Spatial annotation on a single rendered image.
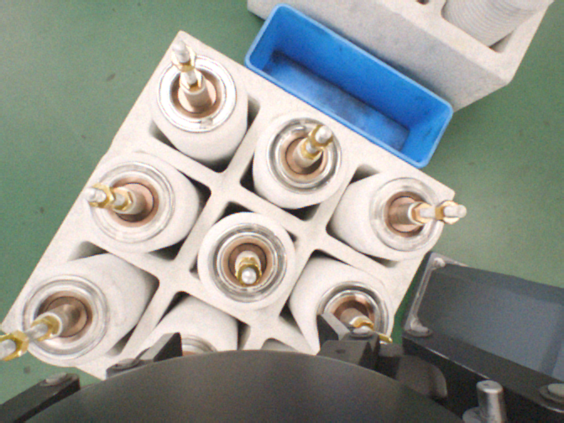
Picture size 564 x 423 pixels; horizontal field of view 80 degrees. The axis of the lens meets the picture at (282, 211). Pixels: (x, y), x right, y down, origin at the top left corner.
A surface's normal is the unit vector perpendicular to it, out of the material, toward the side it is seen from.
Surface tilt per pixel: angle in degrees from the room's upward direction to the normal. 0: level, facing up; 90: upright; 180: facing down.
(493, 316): 90
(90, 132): 0
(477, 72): 90
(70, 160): 0
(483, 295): 90
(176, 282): 0
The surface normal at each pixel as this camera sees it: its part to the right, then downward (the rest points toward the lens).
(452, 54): -0.48, 0.87
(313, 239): 0.11, -0.04
